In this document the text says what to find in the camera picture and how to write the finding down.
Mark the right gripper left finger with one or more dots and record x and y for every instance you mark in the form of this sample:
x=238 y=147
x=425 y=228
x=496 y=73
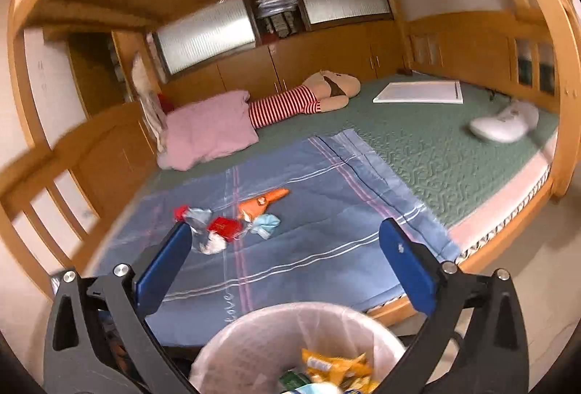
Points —
x=97 y=338

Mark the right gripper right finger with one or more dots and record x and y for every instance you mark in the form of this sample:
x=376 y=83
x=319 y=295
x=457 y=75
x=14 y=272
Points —
x=493 y=355

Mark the white lined trash bin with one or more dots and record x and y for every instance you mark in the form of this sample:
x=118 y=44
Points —
x=250 y=354

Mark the yellow snack wrapper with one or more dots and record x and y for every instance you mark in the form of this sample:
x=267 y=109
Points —
x=348 y=374

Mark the crumpled white tissue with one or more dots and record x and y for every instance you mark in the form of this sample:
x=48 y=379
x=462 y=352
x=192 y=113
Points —
x=213 y=245

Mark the red snack wrapper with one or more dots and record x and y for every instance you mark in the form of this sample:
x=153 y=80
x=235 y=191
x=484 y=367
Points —
x=180 y=213

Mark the clear plastic wrapper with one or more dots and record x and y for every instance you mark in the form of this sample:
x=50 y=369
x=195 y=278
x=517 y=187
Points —
x=198 y=220

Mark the red cardboard box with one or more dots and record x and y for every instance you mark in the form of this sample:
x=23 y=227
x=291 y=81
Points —
x=227 y=228

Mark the orange snack bag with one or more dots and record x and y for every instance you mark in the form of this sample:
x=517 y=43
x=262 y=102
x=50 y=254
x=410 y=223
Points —
x=250 y=209

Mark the light blue face mask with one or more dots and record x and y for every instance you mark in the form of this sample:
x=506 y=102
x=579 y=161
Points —
x=264 y=225

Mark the green bed mattress cover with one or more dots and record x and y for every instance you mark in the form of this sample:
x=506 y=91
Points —
x=429 y=146

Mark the blue striped blanket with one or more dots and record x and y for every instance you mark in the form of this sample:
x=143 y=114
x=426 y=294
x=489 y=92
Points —
x=325 y=247

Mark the pink pillow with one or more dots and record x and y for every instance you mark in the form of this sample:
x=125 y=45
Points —
x=206 y=130

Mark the white plush toy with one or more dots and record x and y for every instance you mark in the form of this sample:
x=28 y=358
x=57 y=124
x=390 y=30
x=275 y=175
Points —
x=510 y=125

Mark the white flat board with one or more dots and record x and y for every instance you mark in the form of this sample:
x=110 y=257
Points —
x=421 y=92

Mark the striped plush doll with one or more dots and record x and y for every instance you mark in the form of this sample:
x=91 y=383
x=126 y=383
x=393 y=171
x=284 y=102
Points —
x=322 y=92

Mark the books on shelf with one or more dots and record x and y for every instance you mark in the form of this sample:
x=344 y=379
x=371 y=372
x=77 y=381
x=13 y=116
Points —
x=277 y=19

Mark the wooden bed frame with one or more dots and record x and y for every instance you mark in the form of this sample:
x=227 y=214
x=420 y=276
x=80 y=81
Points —
x=113 y=148

